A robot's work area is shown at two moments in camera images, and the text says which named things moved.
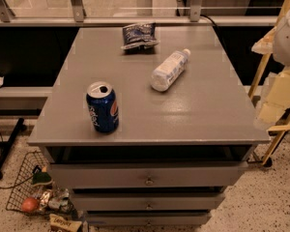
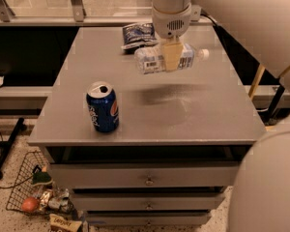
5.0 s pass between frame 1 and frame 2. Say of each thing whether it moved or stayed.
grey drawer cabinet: stayed
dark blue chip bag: stayed
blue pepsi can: stayed
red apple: stayed
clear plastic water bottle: moved
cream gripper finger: moved
